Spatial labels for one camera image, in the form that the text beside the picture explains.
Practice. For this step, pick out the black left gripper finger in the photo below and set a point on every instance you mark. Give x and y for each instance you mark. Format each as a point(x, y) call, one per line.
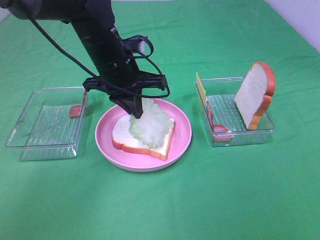
point(131, 104)

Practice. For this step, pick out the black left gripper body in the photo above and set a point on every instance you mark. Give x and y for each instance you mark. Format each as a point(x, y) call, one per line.
point(122, 76)

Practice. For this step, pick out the toy lettuce leaf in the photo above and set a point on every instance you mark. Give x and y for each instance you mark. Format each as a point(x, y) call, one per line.
point(153, 125)

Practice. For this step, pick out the toy bread slice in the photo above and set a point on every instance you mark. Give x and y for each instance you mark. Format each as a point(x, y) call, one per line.
point(255, 94)
point(122, 139)

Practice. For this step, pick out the toy bacon strip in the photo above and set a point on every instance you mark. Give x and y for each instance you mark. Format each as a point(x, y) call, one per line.
point(221, 133)
point(75, 110)

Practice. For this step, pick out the yellow toy cheese slice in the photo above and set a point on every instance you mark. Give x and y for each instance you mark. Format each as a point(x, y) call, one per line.
point(201, 90)

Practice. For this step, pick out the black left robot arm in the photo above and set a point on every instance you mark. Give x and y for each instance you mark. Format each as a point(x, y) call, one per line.
point(114, 57)

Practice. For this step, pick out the pink round plate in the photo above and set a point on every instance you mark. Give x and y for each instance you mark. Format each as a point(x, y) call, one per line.
point(180, 141)

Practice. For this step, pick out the left clear plastic tray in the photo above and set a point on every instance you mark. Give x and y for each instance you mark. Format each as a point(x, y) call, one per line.
point(44, 130)

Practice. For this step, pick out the clear plastic tray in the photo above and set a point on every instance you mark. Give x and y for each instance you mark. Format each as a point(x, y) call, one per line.
point(44, 130)
point(221, 93)

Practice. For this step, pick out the right clear plastic tray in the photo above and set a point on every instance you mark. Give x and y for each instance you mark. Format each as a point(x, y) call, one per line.
point(221, 93)

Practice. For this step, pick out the green tablecloth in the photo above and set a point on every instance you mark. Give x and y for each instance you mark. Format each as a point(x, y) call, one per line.
point(266, 191)

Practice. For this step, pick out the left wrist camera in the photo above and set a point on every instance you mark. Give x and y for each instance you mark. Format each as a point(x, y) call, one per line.
point(137, 44)

